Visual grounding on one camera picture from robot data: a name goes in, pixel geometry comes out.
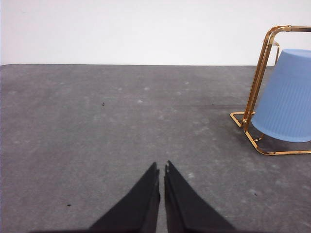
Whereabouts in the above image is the gold wire cup rack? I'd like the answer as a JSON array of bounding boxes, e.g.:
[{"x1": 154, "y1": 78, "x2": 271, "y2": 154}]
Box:
[{"x1": 230, "y1": 25, "x2": 311, "y2": 155}]

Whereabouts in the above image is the blue plastic cup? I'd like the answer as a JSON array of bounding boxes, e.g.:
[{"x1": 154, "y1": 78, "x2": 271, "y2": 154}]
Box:
[{"x1": 251, "y1": 49, "x2": 311, "y2": 142}]

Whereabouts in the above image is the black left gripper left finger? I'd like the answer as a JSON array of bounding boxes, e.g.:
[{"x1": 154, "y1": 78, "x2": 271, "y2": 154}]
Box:
[{"x1": 90, "y1": 162, "x2": 160, "y2": 233}]

